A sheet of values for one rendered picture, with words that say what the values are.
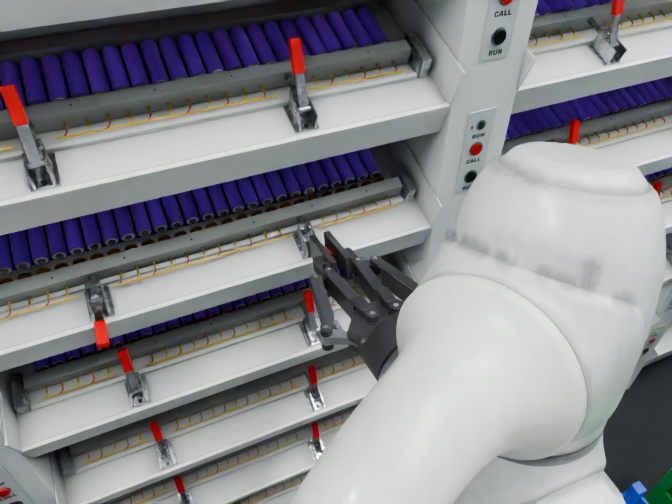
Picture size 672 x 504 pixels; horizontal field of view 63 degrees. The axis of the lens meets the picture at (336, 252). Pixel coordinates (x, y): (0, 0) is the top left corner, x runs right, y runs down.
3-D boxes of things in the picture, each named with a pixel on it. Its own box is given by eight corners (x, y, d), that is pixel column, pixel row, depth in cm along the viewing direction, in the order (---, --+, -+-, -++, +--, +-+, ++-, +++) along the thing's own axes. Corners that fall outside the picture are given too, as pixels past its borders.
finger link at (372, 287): (390, 310, 52) (404, 307, 52) (350, 253, 61) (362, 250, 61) (391, 341, 54) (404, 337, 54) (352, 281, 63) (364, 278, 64)
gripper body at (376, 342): (376, 411, 49) (336, 349, 56) (456, 380, 52) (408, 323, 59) (373, 350, 45) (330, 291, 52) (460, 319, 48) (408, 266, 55)
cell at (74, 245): (77, 212, 70) (87, 254, 68) (62, 216, 70) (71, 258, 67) (73, 204, 69) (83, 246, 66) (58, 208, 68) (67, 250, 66)
